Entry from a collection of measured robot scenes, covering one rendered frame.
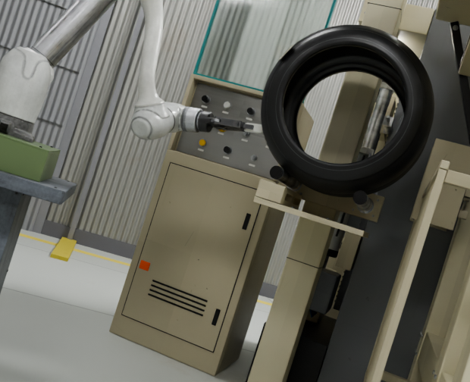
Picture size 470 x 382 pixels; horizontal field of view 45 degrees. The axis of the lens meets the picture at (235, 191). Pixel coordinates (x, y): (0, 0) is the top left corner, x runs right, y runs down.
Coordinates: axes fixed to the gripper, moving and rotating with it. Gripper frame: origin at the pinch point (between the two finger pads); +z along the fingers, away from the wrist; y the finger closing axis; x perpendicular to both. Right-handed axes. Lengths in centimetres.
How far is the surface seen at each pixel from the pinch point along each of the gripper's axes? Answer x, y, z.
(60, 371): 97, -7, -52
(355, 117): -13.8, 27.0, 31.0
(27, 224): 68, 206, -230
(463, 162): -1, 20, 71
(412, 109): -10, -12, 51
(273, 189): 20.9, -9.8, 12.7
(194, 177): 17, 53, -38
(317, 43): -28.1, -11.7, 18.8
